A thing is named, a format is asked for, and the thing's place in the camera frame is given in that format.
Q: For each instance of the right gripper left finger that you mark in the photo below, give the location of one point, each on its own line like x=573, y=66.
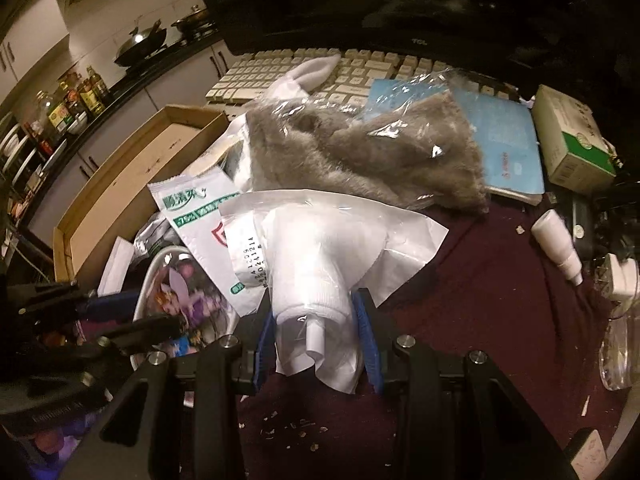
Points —
x=265, y=352

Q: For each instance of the shallow cardboard box tray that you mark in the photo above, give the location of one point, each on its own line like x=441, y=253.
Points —
x=116, y=201

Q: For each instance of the white foam sheet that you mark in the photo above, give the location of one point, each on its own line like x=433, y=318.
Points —
x=116, y=268

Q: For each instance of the white computer keyboard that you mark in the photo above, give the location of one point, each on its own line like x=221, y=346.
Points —
x=340, y=76

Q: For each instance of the white folded paper packet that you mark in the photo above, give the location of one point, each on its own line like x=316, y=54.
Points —
x=298, y=83

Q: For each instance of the white green wipes packet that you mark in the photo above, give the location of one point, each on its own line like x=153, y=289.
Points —
x=191, y=205

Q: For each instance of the white gauze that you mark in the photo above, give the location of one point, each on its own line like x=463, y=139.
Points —
x=310, y=250

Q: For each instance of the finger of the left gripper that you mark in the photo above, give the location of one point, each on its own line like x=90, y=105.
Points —
x=141, y=335
x=118, y=306

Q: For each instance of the grey fur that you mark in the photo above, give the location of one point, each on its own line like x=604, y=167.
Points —
x=411, y=146

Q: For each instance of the small white dropper bottle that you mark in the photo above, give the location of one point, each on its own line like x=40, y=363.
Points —
x=552, y=235

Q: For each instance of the white green medicine box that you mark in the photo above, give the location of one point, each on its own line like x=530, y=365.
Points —
x=575, y=154

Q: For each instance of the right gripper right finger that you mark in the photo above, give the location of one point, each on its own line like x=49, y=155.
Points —
x=371, y=350

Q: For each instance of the light blue booklet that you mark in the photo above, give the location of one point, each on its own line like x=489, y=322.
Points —
x=504, y=130

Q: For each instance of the clear anime print pouch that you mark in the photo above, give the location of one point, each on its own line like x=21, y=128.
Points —
x=175, y=284

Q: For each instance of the black wok on stove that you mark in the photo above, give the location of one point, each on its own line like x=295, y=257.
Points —
x=140, y=45

